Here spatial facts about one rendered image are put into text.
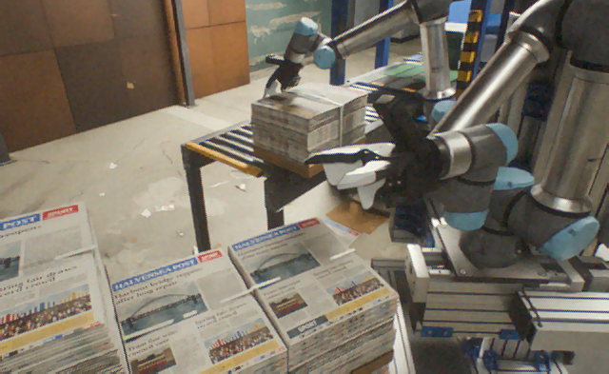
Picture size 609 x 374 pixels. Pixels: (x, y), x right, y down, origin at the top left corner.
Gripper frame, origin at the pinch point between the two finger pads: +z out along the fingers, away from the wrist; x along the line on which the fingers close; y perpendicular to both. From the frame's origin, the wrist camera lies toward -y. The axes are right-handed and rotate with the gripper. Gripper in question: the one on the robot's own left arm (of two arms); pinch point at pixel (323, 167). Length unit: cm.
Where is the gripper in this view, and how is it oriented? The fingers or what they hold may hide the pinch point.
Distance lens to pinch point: 58.6
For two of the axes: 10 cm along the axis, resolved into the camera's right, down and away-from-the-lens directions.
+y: 0.6, 9.4, 3.5
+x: -3.9, -3.0, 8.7
